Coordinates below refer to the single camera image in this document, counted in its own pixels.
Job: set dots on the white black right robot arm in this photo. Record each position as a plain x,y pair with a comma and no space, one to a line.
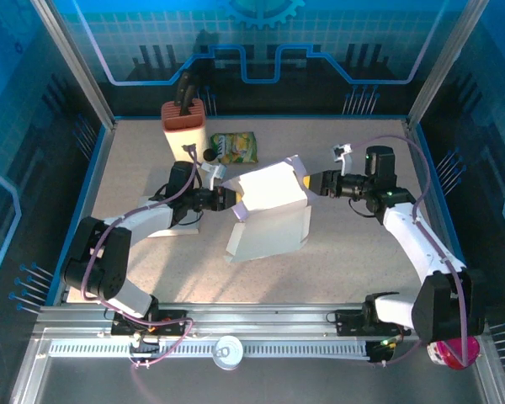
412,244

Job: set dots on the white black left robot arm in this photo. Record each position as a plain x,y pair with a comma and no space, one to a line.
97,252

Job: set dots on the beige bottle black cap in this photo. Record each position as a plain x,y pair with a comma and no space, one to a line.
209,155

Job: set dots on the green yellow snack bag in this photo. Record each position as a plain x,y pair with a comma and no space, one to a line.
240,147

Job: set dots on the cream knife block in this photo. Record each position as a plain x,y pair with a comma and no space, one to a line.
181,134

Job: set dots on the white round can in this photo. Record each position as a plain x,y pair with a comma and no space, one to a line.
228,353

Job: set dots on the black controller board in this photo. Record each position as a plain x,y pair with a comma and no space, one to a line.
145,345
381,351

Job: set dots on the pink lidded container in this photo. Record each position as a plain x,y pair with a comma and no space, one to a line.
446,357

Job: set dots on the aluminium front rail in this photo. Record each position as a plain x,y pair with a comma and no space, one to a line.
256,320

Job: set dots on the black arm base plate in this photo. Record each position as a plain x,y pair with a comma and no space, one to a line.
177,320
347,322

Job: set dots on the aluminium frame post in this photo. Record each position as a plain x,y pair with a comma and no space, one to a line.
441,71
80,71

